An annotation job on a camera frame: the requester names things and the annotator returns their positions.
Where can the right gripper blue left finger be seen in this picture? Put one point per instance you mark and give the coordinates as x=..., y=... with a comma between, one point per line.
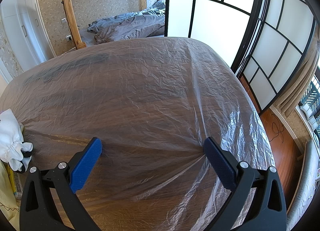
x=49, y=200

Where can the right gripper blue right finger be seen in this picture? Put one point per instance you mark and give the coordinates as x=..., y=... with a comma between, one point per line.
x=268, y=208

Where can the white drawstring cloth pouch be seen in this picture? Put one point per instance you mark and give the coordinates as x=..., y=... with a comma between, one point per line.
x=14, y=150

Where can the beige curtain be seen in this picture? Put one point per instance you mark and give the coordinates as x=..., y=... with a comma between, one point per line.
x=297, y=86

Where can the black framed shoji screen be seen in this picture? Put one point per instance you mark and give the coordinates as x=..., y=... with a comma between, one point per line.
x=264, y=42

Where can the white wardrobe doors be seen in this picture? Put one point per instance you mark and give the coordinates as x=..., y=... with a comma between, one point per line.
x=26, y=32

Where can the grey rumpled duvet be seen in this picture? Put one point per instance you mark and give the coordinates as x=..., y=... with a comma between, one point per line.
x=149, y=22

